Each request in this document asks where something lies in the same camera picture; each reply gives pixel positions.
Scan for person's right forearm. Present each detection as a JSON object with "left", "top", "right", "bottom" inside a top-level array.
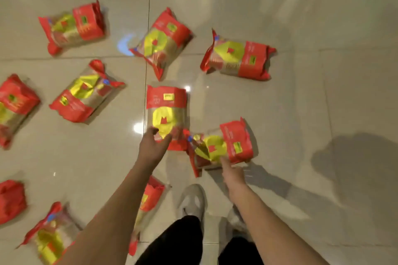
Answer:
[{"left": 229, "top": 185, "right": 331, "bottom": 265}]

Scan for grey shoe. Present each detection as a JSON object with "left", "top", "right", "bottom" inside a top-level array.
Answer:
[
  {"left": 177, "top": 183, "right": 207, "bottom": 228},
  {"left": 218, "top": 205, "right": 253, "bottom": 253}
]

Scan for red yellow bread packet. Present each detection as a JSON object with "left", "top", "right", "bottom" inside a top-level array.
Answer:
[
  {"left": 183, "top": 117, "right": 256, "bottom": 178},
  {"left": 146, "top": 85, "right": 190, "bottom": 152}
]

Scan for grey right shoe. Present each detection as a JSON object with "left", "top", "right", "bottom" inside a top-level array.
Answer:
[{"left": 218, "top": 205, "right": 253, "bottom": 253}]

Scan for person's left forearm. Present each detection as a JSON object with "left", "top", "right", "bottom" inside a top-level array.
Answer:
[{"left": 57, "top": 161, "right": 160, "bottom": 265}]

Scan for person's left hand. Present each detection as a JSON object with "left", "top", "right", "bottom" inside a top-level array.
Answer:
[{"left": 136, "top": 126, "right": 173, "bottom": 170}]

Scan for black trousers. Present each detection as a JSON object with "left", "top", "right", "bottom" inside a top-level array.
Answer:
[{"left": 135, "top": 215, "right": 265, "bottom": 265}]

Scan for grey left shoe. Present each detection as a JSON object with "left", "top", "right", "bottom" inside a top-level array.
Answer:
[{"left": 177, "top": 183, "right": 207, "bottom": 228}]

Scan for scattered group of red packets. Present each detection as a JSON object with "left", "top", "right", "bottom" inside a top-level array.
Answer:
[{"left": 0, "top": 0, "right": 277, "bottom": 265}]

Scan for person's right hand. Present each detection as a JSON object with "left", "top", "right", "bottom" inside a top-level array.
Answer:
[{"left": 220, "top": 155, "right": 249, "bottom": 196}]

